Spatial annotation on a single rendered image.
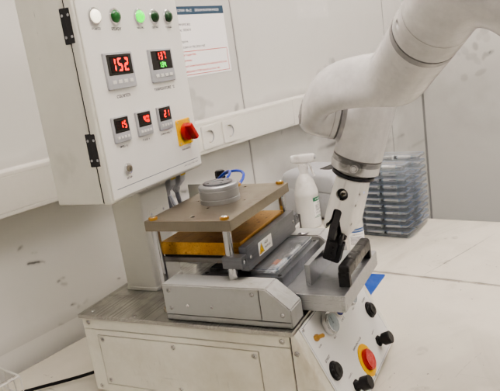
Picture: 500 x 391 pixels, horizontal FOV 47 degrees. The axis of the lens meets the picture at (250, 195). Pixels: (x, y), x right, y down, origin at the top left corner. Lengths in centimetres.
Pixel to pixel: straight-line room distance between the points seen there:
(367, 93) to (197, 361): 57
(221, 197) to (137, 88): 27
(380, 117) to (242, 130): 102
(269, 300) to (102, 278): 72
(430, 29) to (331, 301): 49
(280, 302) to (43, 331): 73
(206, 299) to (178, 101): 46
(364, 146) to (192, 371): 51
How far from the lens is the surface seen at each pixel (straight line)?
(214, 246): 106
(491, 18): 67
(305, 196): 192
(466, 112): 341
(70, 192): 113
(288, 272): 104
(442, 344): 129
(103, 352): 123
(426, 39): 72
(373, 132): 96
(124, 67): 113
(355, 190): 98
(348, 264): 101
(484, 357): 125
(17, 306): 147
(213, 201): 110
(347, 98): 86
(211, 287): 102
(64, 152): 112
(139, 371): 119
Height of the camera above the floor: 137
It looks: 13 degrees down
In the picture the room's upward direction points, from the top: 8 degrees counter-clockwise
